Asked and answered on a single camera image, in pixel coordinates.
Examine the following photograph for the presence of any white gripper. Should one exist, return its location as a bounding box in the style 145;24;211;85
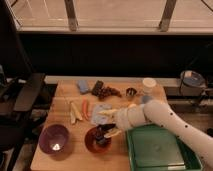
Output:
98;106;146;139

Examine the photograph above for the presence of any black dish brush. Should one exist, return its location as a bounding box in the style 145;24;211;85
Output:
94;124;115;146

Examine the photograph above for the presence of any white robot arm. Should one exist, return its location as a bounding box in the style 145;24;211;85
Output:
99;99;213;168

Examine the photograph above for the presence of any red bowl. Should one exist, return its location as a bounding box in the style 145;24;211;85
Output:
84;127;111;154

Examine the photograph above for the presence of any purple bowl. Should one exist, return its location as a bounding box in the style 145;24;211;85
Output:
38;124;69;155

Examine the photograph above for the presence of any blue grey cloth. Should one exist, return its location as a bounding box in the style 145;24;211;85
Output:
90;103;112;125

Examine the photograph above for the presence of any yellow red apple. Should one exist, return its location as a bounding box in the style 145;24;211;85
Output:
128;103;136;108

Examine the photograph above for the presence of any dark grape bunch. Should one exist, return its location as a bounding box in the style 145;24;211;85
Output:
98;87;121;100

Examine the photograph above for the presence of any orange carrot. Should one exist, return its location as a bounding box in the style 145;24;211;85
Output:
82;100;89;120

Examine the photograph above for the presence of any dark chocolate bar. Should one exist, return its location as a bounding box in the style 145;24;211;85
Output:
91;80;104;96

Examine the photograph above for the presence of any green plastic tray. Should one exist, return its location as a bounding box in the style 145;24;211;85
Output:
126;125;203;171

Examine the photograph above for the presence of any blue sponge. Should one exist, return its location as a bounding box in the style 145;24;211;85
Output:
77;80;90;94

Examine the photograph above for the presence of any white cup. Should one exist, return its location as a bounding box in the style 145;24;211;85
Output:
142;78;157;94

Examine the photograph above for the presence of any black office chair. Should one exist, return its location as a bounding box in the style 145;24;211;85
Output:
0;0;49;171

